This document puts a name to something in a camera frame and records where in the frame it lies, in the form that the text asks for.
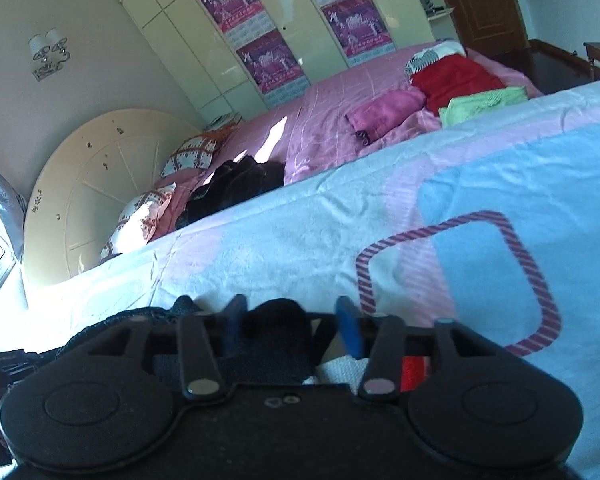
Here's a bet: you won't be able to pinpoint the red black white striped sweater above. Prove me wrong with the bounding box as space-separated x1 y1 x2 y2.
54 295 428 392

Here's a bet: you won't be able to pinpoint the black clothes on bed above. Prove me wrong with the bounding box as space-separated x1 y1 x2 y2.
175 155 285 230

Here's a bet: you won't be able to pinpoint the grey curtain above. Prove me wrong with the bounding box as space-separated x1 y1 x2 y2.
0 174 27 262

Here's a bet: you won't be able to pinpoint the near patterned pillow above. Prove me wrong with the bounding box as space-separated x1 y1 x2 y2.
99 183 176 262

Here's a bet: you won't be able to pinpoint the patterned pillow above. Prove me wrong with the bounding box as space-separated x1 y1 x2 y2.
160 136 221 178
99 183 176 262

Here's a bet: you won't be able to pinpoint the light blue patterned bedsheet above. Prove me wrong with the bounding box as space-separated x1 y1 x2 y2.
0 81 600 479

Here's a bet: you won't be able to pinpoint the cream round headboard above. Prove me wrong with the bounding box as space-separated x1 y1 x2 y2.
22 108 199 292

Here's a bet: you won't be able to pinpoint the far patterned pillow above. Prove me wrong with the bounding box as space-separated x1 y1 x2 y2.
160 136 221 178

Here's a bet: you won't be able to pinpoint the pink bedsheet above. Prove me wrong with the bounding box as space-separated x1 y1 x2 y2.
154 42 541 237

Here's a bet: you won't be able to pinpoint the pink folded cloth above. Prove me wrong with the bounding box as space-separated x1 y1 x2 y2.
346 88 426 145

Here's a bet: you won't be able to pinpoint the green folded cloth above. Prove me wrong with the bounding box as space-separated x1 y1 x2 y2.
439 87 529 128

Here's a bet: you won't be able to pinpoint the red folded garment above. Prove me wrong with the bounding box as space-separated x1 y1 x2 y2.
411 54 505 116

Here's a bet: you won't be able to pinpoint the lower left pink poster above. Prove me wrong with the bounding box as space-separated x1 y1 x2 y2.
237 29 304 94

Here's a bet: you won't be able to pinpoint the pink poster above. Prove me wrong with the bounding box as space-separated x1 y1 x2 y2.
237 29 304 94
322 0 396 66
200 0 263 32

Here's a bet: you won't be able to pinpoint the black white striped garment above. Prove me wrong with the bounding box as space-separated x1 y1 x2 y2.
404 40 467 79

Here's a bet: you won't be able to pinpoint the cream glossy wardrobe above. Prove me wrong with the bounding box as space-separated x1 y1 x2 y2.
118 0 434 120

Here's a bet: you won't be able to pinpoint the lower right pink poster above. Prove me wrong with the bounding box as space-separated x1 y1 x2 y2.
322 0 396 66

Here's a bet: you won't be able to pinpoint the brown wooden door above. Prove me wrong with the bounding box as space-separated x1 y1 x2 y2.
445 0 528 56

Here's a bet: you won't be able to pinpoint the upper left pink poster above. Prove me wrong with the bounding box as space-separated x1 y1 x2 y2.
200 0 263 32

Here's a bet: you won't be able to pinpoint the wall lamp with shades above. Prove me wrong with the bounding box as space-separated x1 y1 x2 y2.
29 28 71 81

